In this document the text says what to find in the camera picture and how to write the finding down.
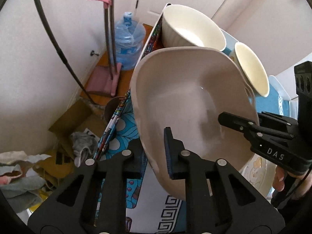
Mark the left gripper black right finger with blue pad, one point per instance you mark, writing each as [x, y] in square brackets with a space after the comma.
[218, 198]

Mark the person's hand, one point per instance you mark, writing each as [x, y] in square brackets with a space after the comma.
[278, 183]

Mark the beige plastic basin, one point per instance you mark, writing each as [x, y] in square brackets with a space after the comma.
[186, 88]

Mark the yellow duck plate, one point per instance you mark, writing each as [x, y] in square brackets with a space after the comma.
[260, 173]

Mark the pink mop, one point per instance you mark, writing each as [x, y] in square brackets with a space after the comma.
[104, 79]

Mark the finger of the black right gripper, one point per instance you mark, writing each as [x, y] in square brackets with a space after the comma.
[243, 126]

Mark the cardboard box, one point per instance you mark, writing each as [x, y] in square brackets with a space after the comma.
[81, 116]

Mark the pile of cloths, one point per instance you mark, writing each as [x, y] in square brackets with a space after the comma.
[20, 186]

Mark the white ribbed bowl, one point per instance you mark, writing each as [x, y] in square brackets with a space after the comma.
[183, 26]

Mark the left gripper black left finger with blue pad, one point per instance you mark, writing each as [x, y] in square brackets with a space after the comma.
[89, 200]

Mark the cream yellow-spotted bowl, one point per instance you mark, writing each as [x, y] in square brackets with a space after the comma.
[251, 68]

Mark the patterned tablecloth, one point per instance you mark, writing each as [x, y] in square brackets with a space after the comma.
[147, 206]

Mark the blue water jug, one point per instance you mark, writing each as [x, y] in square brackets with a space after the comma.
[129, 39]

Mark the blue woven table mat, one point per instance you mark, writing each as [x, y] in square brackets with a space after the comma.
[274, 102]

